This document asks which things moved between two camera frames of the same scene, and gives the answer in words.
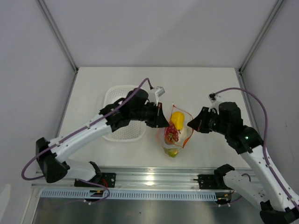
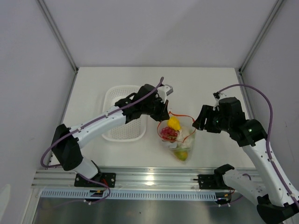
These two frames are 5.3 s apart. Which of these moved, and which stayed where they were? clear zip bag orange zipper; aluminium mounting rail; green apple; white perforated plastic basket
Moved: clear zip bag orange zipper; green apple
Stayed: aluminium mounting rail; white perforated plastic basket
